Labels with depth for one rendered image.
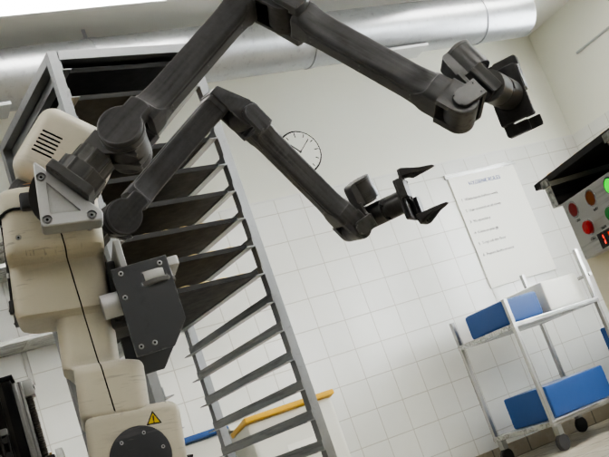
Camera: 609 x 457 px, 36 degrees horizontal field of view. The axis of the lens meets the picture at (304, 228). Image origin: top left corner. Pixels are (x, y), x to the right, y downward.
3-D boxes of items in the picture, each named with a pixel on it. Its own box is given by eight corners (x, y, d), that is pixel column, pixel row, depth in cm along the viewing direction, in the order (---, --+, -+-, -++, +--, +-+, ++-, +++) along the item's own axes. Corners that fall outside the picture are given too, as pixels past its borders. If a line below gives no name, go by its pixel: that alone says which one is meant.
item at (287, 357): (294, 359, 274) (291, 350, 274) (286, 362, 272) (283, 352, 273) (207, 405, 325) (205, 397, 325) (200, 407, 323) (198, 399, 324)
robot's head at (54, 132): (4, 165, 168) (44, 97, 173) (14, 202, 187) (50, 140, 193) (79, 199, 169) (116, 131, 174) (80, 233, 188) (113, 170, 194)
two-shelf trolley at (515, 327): (588, 429, 637) (525, 274, 661) (651, 413, 593) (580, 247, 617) (502, 467, 589) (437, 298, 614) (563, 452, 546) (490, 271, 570)
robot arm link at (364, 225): (343, 240, 231) (361, 237, 224) (321, 199, 230) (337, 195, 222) (379, 217, 237) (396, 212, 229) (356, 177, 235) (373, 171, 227)
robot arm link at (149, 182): (209, 82, 221) (225, 70, 212) (251, 121, 225) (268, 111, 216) (88, 222, 205) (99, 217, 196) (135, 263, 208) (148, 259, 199)
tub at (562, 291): (540, 319, 645) (529, 292, 650) (587, 299, 611) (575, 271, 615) (505, 330, 624) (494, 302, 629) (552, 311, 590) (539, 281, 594)
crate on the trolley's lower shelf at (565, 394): (571, 406, 626) (559, 378, 630) (613, 393, 596) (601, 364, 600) (514, 430, 593) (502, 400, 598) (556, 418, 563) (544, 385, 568)
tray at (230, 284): (258, 275, 280) (257, 270, 280) (136, 303, 258) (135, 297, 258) (183, 330, 328) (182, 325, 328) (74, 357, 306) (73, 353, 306)
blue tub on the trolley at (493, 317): (506, 330, 619) (497, 307, 623) (545, 313, 586) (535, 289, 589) (472, 341, 604) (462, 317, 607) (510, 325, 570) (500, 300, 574)
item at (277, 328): (284, 330, 275) (281, 321, 276) (276, 333, 274) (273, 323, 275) (199, 381, 327) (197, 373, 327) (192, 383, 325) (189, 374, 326)
